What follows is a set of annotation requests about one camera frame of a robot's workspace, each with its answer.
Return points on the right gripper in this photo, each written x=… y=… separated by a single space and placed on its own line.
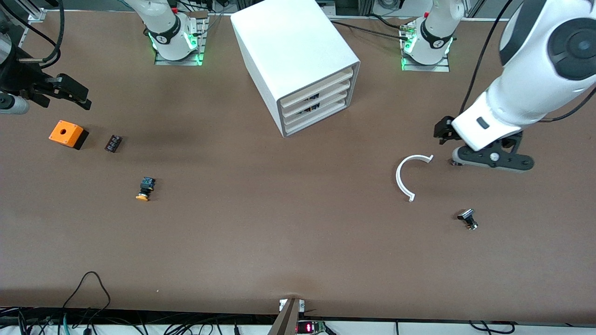
x=17 y=77

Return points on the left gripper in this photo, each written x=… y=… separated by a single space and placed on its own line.
x=443 y=129

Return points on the orange push button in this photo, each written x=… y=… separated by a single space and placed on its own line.
x=145 y=188

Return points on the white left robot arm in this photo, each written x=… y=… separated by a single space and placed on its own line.
x=535 y=83

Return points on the small black terminal block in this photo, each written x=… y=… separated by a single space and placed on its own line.
x=113 y=143

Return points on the white curved plastic arc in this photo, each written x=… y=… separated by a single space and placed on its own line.
x=398 y=177

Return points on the red LED display device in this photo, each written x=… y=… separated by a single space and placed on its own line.
x=309 y=327

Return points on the orange button enclosure box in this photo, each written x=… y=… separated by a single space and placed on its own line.
x=65 y=133

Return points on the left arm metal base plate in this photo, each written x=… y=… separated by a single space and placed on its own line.
x=426 y=67

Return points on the aluminium frame profile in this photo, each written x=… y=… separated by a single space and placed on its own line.
x=37 y=16

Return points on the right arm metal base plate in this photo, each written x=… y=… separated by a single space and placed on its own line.
x=179 y=61

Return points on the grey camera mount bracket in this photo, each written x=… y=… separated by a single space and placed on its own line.
x=286 y=318

